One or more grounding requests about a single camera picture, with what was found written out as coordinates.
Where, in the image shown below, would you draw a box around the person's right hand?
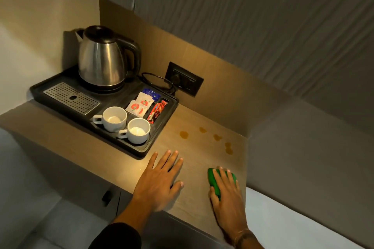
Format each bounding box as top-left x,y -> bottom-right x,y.
209,167 -> 249,242

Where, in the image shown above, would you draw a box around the person's left hand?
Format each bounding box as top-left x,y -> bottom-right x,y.
133,150 -> 185,212

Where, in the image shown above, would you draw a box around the green sponge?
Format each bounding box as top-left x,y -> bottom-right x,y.
207,168 -> 237,200

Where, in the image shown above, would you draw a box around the person's right forearm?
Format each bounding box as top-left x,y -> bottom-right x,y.
232,228 -> 265,249

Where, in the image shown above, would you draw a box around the person's left forearm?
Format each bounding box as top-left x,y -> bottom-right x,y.
88,198 -> 157,249

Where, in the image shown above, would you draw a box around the white ceramic cup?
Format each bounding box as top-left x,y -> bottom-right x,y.
92,106 -> 128,133
118,117 -> 151,145

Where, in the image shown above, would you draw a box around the red stick sachets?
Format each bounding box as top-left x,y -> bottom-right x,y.
147,99 -> 169,125

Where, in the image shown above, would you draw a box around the white sachet with red print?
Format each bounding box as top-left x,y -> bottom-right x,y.
136,91 -> 155,108
125,100 -> 147,118

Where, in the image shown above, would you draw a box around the blue sachet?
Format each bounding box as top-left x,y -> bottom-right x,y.
142,87 -> 161,102

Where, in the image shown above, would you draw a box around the black plastic serving tray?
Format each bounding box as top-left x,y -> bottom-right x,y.
29,65 -> 179,159

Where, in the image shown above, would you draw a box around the black kettle base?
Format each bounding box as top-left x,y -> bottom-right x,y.
78,78 -> 127,94

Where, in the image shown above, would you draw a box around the perforated metal drip grate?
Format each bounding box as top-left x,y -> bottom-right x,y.
43,82 -> 101,116

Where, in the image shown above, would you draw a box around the stainless steel electric kettle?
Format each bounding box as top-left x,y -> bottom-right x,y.
75,25 -> 142,88

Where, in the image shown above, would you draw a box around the thin wrist bracelet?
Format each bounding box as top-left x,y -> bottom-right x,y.
233,228 -> 253,245

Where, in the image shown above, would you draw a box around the black wall socket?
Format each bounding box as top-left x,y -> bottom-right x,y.
164,61 -> 204,97

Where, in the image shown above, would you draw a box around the black power cable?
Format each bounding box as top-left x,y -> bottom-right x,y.
141,72 -> 177,96

